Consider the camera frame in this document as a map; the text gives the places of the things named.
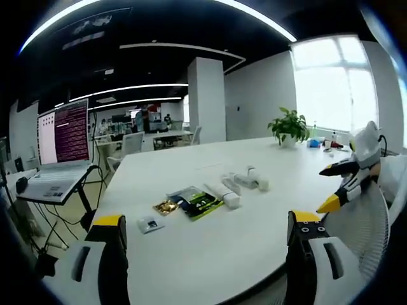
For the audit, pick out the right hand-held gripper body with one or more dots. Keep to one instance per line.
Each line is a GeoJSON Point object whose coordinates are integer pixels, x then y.
{"type": "Point", "coordinates": [365, 149]}

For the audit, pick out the open laptop computer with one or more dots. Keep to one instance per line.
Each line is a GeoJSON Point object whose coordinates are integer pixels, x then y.
{"type": "Point", "coordinates": [60, 152]}

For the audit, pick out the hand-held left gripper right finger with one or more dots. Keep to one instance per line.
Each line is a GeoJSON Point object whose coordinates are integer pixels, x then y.
{"type": "Point", "coordinates": [321, 254]}

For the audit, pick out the white skincare tube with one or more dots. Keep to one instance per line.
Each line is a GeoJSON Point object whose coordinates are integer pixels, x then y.
{"type": "Point", "coordinates": [223, 192]}

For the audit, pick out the dark blue sachet packet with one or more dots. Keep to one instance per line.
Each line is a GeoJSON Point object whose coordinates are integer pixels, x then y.
{"type": "Point", "coordinates": [184, 195]}

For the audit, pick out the black computer mouse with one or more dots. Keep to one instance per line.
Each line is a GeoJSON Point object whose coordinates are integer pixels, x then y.
{"type": "Point", "coordinates": [21, 185]}

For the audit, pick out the potted green plant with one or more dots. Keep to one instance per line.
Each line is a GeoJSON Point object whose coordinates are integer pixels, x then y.
{"type": "Point", "coordinates": [288, 128]}

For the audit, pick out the laptop stand table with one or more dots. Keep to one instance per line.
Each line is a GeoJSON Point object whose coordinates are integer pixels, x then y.
{"type": "Point", "coordinates": [76, 193]}

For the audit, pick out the green black sachet packet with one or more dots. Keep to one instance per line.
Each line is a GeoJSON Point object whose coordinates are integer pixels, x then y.
{"type": "Point", "coordinates": [202, 205]}

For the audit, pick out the white mesh office chair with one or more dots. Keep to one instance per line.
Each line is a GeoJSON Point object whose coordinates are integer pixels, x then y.
{"type": "Point", "coordinates": [376, 222]}

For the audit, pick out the small clear plastic packet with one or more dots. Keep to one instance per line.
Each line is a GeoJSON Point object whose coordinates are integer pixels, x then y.
{"type": "Point", "coordinates": [150, 224]}

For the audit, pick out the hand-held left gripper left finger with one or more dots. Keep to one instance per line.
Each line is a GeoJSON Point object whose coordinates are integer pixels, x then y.
{"type": "Point", "coordinates": [95, 254]}

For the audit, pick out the gold foil sachet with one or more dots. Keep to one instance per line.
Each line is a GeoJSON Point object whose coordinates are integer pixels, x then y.
{"type": "Point", "coordinates": [165, 208]}

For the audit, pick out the small white skincare jar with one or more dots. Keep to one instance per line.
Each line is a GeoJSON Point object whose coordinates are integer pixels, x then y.
{"type": "Point", "coordinates": [263, 183]}

